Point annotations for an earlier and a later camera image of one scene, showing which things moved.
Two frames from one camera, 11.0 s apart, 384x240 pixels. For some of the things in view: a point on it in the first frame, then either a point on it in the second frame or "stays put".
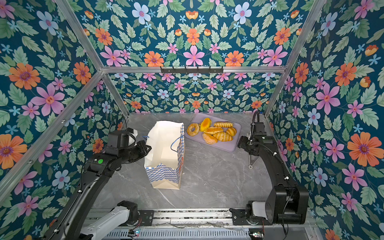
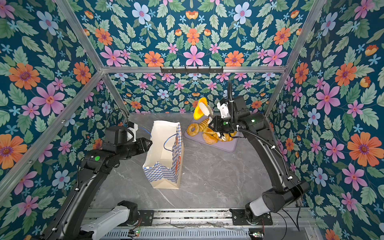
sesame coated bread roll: [209, 138] stays put
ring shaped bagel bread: [190, 132] stays put
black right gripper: [253, 152] to [217, 123]
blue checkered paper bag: [164, 164] stays put
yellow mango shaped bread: [205, 124] to [198, 113]
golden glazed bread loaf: [213, 130] stays put
